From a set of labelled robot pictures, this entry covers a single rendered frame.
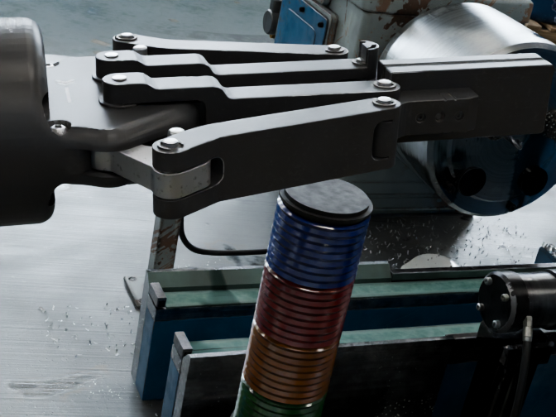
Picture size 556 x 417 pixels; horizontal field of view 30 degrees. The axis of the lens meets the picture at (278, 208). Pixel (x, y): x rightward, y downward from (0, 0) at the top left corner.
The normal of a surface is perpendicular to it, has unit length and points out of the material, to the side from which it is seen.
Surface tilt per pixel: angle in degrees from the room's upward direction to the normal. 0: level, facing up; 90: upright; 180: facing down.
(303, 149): 87
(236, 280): 45
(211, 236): 0
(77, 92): 8
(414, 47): 54
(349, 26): 90
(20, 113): 65
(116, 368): 0
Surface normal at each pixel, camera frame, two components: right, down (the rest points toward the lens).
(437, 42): -0.54, -0.60
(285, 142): 0.47, 0.42
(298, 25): -0.91, 0.01
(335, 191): 0.18, -0.88
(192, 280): 0.38, -0.29
